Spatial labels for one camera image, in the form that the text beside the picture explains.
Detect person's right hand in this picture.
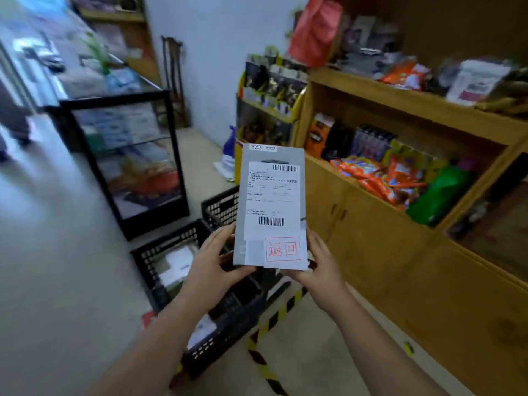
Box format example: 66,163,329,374
282,226,351,316

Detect person's left hand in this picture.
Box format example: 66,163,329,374
179,222,257,318

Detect brown taped cardboard parcel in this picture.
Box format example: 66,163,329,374
155,243,199,293

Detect black crate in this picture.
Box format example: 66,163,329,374
201,186,241,232
131,220,292,380

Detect red stamped white sticker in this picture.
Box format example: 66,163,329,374
263,234,308,270

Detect person's left forearm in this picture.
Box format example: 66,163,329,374
89,299,207,396

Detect person's right forearm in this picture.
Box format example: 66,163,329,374
328,294,448,396

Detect yellow cardboard display stand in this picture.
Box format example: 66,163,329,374
234,47,308,186

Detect wooden cupboard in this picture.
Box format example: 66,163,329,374
290,0,528,396

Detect pile of orange snack packets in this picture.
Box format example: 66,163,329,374
329,154,428,211

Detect black glass display cabinet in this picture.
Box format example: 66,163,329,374
45,90,190,242

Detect green plastic bottle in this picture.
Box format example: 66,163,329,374
406,160,475,227

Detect black snack packet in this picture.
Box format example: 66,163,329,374
321,121,355,161

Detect row of purple packets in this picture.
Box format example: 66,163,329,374
350,125,397,161

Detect row of yellow green packets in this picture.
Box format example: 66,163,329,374
387,140,448,178

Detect dark upright poles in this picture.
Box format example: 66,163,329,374
161,35,186,127

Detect blue plastic packet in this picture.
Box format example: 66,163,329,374
105,69,141,94

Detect orange white snack bag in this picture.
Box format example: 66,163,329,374
379,57,432,91

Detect pile of grey packets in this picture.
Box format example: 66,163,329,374
336,16,399,77

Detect red plastic bag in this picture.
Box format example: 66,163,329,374
288,0,343,69

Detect wooden wall shelf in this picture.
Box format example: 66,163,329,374
78,0,162,85

